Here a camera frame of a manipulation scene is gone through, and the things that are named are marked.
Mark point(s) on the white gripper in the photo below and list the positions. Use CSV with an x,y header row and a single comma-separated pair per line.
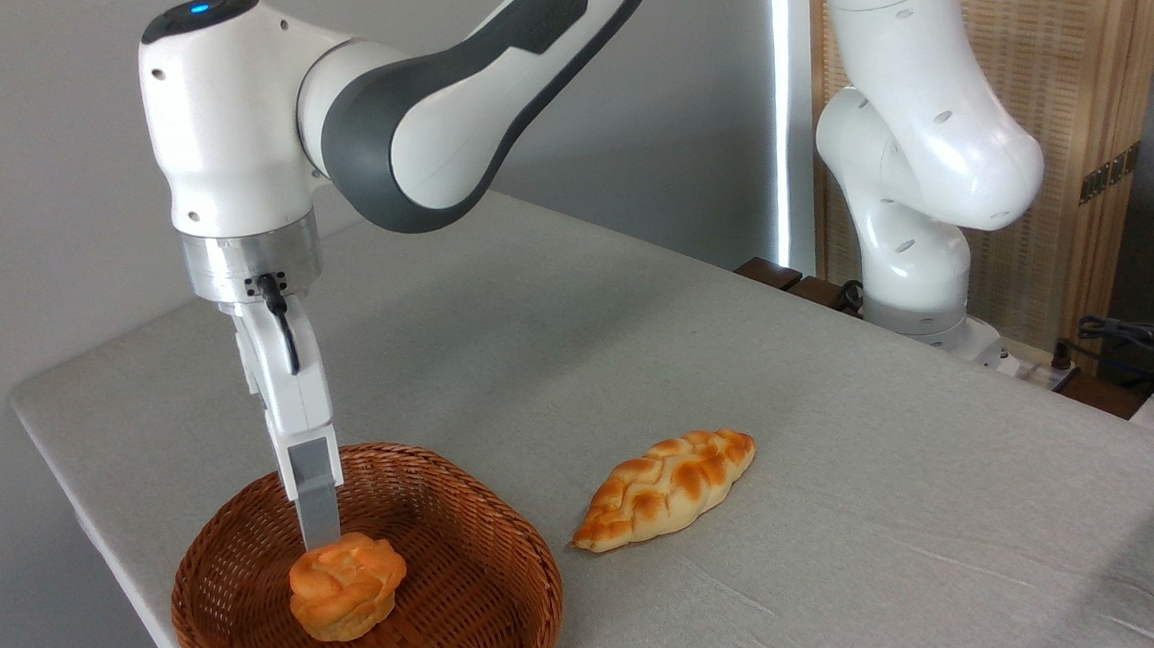
x,y
291,402

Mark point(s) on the long braided bread loaf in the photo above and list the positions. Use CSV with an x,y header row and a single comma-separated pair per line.
x,y
662,489

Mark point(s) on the dark brown wooden block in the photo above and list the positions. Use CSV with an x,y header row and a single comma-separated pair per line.
x,y
769,273
821,294

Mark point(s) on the metal screen hinge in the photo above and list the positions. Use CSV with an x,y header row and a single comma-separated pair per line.
x,y
1109,173

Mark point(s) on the brown woven wicker basket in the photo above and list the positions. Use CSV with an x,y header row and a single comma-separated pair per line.
x,y
454,612

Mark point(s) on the grey tablecloth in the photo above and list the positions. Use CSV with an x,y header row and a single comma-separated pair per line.
x,y
794,431

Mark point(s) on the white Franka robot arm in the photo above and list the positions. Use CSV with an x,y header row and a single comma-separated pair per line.
x,y
443,102

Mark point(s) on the round orange bread bun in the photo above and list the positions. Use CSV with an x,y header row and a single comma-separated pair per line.
x,y
348,588

